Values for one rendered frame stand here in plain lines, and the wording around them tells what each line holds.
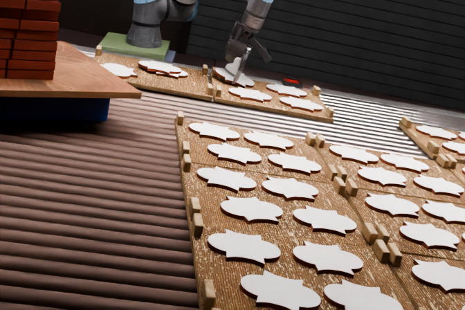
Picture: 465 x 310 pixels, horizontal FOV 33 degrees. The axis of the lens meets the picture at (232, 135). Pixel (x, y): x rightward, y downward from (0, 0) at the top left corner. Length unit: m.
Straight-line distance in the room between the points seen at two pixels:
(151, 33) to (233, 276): 1.95
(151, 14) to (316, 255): 1.87
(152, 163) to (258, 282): 0.63
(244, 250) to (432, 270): 0.40
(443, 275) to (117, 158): 0.82
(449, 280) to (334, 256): 0.24
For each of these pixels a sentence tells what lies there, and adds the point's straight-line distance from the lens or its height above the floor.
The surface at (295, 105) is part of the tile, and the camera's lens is 2.64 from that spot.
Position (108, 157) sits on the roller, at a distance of 1.93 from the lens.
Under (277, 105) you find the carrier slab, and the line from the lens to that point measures 2.63.
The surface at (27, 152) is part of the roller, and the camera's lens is 1.89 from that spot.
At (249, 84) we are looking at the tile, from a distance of 2.79.
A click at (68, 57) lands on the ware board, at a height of 1.04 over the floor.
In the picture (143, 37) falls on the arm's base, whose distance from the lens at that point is 3.24.
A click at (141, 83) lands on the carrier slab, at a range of 2.55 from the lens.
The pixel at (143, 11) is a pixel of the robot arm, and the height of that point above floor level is 1.05.
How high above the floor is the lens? 1.59
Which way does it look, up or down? 17 degrees down
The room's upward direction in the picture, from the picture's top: 12 degrees clockwise
